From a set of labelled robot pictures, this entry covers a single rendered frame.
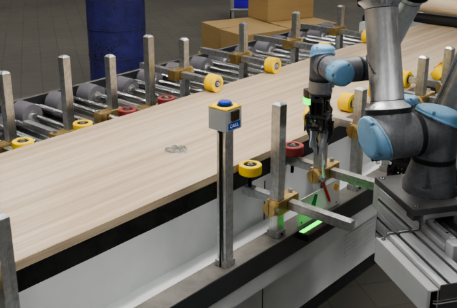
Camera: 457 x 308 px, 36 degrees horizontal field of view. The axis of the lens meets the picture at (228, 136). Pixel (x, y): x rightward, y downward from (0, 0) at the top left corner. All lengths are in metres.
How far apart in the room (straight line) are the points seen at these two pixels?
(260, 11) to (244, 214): 5.08
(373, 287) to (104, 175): 1.61
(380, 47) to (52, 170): 1.21
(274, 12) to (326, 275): 4.57
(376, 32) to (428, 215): 0.49
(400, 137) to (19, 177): 1.26
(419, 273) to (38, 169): 1.33
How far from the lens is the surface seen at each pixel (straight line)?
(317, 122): 2.23
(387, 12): 1.82
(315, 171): 2.48
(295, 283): 3.02
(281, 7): 7.45
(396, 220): 2.04
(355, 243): 3.38
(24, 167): 2.51
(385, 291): 3.48
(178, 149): 2.54
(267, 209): 2.32
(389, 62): 1.81
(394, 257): 1.81
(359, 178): 2.47
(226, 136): 2.02
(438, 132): 1.86
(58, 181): 2.37
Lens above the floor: 1.82
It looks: 20 degrees down
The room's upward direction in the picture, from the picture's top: straight up
